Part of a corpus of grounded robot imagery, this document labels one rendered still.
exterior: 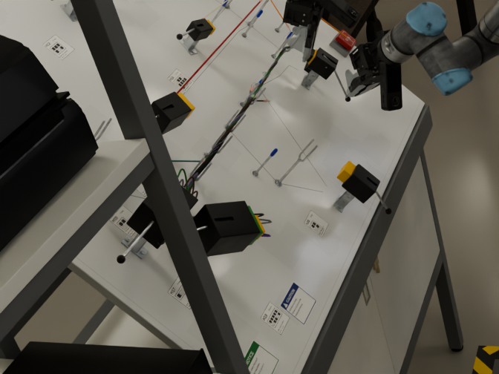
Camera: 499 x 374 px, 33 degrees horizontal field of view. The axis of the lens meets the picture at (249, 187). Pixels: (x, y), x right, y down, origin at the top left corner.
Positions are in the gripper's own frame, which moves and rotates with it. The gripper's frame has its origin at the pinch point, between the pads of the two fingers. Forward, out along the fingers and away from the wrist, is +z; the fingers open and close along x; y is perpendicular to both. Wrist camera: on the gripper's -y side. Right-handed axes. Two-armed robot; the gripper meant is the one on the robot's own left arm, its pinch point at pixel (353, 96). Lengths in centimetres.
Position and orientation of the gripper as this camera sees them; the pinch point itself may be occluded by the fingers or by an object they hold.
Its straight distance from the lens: 206.2
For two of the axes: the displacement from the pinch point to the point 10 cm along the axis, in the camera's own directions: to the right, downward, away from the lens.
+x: -8.7, 1.7, -4.6
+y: -3.0, -9.3, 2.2
